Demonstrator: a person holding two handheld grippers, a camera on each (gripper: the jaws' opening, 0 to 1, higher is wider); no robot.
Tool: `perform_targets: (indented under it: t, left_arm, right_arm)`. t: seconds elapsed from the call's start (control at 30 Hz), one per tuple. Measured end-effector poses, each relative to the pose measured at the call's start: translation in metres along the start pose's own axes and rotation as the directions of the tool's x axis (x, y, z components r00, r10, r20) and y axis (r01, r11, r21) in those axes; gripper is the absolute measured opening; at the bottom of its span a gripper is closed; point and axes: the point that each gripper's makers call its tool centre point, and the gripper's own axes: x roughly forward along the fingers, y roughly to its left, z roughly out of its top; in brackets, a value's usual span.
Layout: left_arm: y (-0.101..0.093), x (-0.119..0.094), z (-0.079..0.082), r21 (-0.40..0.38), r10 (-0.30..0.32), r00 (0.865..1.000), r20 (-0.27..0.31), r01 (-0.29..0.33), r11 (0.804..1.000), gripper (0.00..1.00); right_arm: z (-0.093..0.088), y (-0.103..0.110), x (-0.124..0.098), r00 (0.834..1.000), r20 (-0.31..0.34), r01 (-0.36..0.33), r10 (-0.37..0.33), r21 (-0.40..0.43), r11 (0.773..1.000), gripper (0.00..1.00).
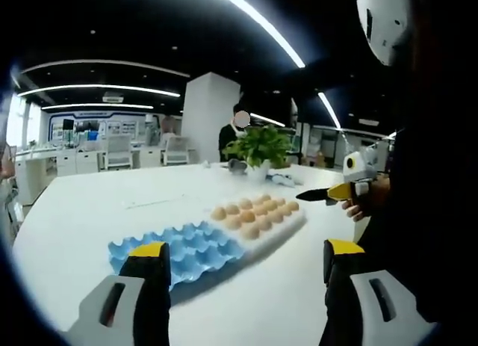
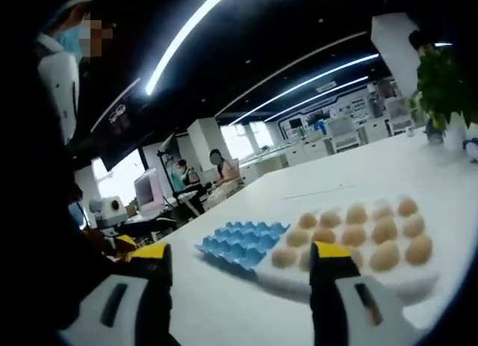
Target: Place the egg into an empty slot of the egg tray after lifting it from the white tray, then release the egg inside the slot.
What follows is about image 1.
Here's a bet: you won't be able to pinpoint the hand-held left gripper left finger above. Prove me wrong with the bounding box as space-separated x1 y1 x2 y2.
66 241 172 346

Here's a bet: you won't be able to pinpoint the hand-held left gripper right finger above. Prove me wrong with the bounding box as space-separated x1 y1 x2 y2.
319 238 441 346

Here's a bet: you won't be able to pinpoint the white egg tray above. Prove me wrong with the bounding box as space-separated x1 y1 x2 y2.
203 194 309 258

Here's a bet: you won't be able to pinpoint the group of brown eggs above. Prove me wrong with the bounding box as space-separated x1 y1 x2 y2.
210 194 300 241

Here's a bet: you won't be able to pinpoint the blue egg tray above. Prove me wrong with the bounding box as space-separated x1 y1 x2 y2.
108 220 248 293

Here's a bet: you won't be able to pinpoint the person's right hand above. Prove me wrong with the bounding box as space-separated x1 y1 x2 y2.
341 173 392 222

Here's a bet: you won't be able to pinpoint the person's dark clothing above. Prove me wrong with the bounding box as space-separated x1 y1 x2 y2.
356 0 478 327

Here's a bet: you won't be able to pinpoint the green potted plant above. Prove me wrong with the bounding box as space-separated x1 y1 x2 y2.
223 123 295 183

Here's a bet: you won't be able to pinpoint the dark grey object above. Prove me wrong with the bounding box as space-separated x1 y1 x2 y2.
227 158 248 175

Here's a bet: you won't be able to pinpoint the white table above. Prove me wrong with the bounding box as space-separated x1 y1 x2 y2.
10 161 374 346

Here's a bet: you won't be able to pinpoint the white square pillar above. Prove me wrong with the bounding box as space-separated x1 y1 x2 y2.
180 72 241 164

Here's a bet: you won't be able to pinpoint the white worn device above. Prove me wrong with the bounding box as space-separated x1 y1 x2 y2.
356 0 412 67

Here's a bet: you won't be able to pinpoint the white mesh office chair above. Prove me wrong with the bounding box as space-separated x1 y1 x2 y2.
161 136 190 167
105 135 134 171

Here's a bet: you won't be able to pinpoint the white office desks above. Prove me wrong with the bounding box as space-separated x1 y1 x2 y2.
13 146 108 206

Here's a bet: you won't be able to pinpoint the long ceiling light strip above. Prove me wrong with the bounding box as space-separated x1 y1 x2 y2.
207 0 306 69

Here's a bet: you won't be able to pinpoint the thin cable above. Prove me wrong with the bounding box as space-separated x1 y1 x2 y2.
124 197 188 209

